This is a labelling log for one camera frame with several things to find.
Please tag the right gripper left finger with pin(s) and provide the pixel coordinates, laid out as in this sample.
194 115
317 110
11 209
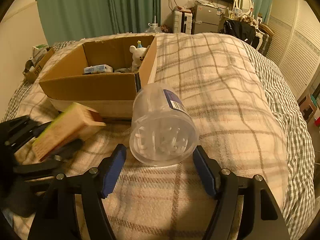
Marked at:
56 217

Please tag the white teddy bear toy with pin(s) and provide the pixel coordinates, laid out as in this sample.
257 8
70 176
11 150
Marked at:
138 54

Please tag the clear plastic jar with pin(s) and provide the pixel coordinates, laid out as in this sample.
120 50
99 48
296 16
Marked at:
162 131

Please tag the silver mini fridge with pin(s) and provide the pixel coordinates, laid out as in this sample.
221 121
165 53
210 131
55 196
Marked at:
205 19

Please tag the small cardboard box with items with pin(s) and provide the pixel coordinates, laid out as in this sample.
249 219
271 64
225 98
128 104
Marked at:
40 55

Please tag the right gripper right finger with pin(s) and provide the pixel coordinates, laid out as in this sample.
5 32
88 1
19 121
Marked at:
261 217

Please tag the white louvered wardrobe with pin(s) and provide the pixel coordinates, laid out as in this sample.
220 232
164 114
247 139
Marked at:
295 44

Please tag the white oval mirror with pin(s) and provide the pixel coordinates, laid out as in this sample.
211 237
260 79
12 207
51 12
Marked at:
243 7

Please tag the large water jug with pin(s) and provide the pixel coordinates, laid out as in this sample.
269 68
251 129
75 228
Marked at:
153 28

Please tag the large open cardboard box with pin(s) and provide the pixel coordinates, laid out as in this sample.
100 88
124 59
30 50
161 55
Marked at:
110 94

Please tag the plaid beige blanket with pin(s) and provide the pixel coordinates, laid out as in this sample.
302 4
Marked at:
219 87

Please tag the checkered green bed sheet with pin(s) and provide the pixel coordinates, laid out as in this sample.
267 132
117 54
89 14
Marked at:
300 196

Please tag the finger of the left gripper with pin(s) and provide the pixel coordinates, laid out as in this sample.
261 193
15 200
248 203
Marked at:
15 133
50 154

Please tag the white suitcase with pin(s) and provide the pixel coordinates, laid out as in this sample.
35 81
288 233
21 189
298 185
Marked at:
182 21

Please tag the chair with black jacket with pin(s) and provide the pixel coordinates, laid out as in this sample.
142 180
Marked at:
243 31

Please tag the green curtain left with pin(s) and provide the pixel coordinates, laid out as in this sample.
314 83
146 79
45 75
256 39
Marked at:
66 20

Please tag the blue tissue pack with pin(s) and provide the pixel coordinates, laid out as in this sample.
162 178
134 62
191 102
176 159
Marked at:
98 69

